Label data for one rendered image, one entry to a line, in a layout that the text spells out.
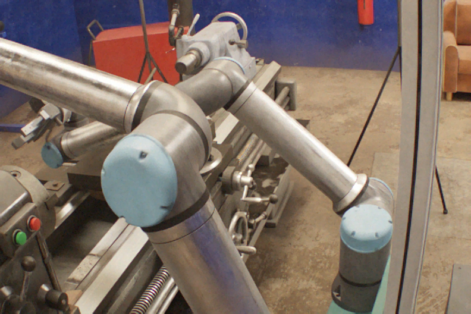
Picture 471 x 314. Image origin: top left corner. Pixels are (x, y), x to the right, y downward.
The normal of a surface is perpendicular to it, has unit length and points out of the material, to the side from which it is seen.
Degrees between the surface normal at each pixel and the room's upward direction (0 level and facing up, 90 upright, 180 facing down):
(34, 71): 59
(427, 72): 90
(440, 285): 0
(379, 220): 5
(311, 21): 90
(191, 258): 82
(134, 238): 36
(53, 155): 92
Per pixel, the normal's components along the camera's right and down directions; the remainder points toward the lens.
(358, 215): -0.12, -0.84
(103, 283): 0.47, -0.67
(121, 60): 0.01, 0.46
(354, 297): -0.46, 0.12
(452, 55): -0.33, 0.47
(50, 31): 0.94, 0.07
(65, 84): -0.17, -0.04
